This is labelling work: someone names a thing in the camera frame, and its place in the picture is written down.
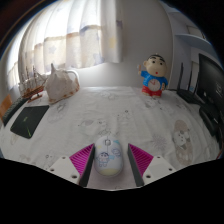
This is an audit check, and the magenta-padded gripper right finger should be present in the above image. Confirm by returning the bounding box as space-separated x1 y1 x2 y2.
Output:
127 143 177 187

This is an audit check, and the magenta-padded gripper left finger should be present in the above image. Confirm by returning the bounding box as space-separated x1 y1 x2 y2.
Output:
46 143 96 188

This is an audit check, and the white cartoon-print computer mouse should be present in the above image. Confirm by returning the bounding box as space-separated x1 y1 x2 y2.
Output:
94 135 124 178

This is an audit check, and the black mouse pad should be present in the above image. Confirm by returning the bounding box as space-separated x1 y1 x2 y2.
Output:
9 104 50 140

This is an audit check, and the white printed tablecloth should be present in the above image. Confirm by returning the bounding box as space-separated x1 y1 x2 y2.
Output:
0 86 223 191

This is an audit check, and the cartoon boy figurine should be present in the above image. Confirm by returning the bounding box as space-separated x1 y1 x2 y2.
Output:
137 54 169 98

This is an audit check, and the black box under monitor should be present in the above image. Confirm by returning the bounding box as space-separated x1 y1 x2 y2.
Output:
199 105 221 136

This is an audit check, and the black router with antennas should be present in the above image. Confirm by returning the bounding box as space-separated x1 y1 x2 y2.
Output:
175 62 204 104

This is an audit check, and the wooden model sailing ship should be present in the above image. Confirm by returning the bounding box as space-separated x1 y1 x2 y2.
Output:
18 65 47 102

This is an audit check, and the orange wooden chair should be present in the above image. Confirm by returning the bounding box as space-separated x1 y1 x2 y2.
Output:
0 94 14 118

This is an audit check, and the black monitor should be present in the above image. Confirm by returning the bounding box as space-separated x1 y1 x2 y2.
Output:
197 53 224 134

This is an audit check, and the white sheer curtain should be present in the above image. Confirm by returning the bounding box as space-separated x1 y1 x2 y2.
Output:
6 0 123 92

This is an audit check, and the white wall shelf unit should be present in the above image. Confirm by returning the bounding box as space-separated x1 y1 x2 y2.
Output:
166 6 224 91

